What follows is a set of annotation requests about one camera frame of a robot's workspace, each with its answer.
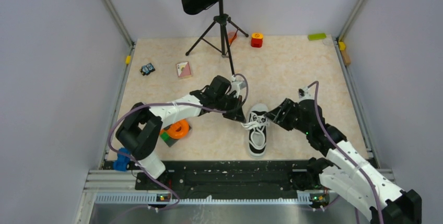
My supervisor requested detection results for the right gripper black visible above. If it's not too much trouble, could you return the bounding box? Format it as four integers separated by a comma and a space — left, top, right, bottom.
264, 98, 311, 135

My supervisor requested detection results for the white slotted cable duct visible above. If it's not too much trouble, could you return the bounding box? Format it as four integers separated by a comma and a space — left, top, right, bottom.
95, 192, 319, 205

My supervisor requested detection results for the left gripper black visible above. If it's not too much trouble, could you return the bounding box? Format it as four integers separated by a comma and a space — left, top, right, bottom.
214, 93, 246, 123

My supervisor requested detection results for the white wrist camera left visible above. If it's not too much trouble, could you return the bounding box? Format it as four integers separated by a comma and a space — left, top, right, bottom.
230, 75, 246, 98

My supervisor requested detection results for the small black blue toy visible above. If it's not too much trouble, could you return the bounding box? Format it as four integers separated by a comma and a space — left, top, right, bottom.
139, 63, 156, 76

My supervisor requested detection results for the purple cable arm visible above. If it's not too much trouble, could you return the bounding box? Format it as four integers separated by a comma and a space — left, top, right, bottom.
107, 74, 249, 211
306, 80, 384, 224

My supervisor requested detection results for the orange plastic cup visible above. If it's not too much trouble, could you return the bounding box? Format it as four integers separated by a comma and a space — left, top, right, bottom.
228, 31, 238, 46

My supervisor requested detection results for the wooden block right rail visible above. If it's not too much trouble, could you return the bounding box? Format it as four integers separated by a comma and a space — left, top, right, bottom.
340, 50, 352, 66

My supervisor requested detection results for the red yellow button block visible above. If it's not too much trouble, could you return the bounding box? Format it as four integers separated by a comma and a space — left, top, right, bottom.
251, 32, 264, 48

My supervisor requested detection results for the blue toy car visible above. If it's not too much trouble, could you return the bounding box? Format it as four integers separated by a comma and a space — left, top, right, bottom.
113, 148, 131, 172

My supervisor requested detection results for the orange ring toy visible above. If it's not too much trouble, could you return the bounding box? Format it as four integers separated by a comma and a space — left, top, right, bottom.
159, 120, 192, 141

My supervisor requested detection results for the yellow corner clip right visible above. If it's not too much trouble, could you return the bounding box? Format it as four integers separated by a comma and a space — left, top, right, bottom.
338, 41, 346, 51

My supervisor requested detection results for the black white sneaker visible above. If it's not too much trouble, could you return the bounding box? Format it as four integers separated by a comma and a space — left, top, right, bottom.
242, 103, 270, 158

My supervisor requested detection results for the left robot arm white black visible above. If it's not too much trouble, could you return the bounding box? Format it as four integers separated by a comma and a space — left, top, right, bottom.
108, 74, 249, 189

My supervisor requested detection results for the lime green block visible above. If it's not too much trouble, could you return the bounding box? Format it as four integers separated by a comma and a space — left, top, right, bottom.
307, 33, 327, 41

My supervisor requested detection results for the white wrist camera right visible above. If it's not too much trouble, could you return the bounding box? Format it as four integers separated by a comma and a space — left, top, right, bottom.
298, 87, 312, 101

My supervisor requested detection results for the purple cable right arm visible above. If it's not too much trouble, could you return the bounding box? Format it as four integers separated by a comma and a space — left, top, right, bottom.
306, 80, 384, 224

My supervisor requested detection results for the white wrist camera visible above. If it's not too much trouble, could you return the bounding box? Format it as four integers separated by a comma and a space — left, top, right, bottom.
230, 75, 246, 98
298, 87, 312, 101

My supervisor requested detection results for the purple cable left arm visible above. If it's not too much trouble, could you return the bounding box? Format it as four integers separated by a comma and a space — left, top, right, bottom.
107, 74, 249, 211

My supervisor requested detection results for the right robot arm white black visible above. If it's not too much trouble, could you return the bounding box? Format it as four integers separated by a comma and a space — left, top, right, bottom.
265, 99, 422, 223

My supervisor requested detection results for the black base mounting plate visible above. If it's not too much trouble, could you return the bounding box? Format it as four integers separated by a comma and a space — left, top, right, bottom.
130, 159, 376, 201

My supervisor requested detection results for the yellow clip left rail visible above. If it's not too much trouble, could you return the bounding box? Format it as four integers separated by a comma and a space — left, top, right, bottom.
125, 55, 131, 65

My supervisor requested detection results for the pink white card box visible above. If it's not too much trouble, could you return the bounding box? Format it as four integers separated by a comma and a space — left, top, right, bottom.
176, 61, 192, 78

